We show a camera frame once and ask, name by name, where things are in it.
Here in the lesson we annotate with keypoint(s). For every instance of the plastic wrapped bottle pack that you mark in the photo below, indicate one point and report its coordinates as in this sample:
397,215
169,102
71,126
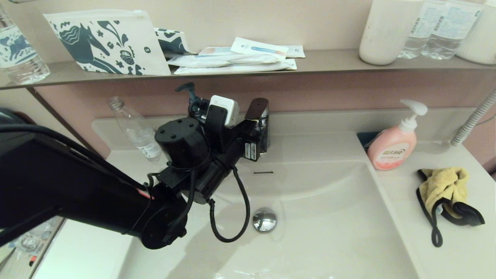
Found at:
35,240

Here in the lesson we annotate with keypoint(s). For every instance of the small white blue print pouch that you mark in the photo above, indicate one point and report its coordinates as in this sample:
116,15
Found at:
174,42

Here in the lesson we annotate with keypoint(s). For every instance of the flat white plastic packet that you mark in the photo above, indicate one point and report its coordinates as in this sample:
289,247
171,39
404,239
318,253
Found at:
232,70

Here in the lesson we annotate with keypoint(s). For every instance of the white ceramic sink basin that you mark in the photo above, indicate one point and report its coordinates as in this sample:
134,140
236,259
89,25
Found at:
329,240

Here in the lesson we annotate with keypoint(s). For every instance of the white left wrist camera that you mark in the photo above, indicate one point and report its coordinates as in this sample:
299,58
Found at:
226,110

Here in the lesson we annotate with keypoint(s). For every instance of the dark blue soap dish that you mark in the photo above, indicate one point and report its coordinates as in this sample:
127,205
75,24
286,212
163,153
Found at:
366,137

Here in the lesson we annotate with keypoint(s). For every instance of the chrome faucet with lever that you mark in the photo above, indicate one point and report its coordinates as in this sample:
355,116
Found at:
256,107

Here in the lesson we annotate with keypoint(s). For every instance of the yellow cloth black trim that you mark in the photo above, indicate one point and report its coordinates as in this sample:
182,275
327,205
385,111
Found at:
443,184

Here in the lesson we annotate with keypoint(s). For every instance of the ribbed white cup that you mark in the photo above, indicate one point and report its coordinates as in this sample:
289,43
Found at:
482,38

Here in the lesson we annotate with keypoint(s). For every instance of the plain white cup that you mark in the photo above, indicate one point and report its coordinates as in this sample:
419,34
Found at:
387,31

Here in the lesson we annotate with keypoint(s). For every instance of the white pouch blue horse print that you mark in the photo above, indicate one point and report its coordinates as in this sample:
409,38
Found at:
104,42

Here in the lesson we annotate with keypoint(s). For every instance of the chrome drain stopper cap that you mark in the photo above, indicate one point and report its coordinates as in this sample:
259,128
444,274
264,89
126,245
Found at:
265,220

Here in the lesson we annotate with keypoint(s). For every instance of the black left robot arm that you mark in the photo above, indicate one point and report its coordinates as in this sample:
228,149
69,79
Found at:
77,193

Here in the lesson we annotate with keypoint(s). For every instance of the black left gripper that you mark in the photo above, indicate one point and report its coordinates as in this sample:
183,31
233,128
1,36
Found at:
242,139

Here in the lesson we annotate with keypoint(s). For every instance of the white sachet blue orange print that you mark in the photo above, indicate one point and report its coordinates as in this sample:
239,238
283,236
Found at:
259,48

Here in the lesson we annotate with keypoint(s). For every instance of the clear water bottle white label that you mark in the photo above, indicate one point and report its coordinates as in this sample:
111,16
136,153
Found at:
420,35
451,31

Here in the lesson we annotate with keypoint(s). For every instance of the water bottle blue horse label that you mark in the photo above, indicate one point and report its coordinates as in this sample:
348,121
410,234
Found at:
19,54

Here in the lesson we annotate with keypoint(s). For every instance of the long white plastic packet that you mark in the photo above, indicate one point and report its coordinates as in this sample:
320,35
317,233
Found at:
217,61

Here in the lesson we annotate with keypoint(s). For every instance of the small white sachet blue logo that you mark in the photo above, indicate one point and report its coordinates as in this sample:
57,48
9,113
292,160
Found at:
296,51

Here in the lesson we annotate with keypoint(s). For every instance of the dark grey pump bottle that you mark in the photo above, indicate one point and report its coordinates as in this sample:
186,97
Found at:
190,91

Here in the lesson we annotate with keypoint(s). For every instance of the pink soap pump bottle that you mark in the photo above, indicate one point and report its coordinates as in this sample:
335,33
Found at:
391,151

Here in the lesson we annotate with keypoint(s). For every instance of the grey wall shelf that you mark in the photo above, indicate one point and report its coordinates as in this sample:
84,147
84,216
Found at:
329,62

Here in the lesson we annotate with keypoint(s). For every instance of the empty clear plastic bottle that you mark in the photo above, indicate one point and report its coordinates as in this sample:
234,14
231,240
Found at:
135,128

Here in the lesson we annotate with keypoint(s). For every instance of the pale pink blue sachet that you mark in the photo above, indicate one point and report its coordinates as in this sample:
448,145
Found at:
215,50

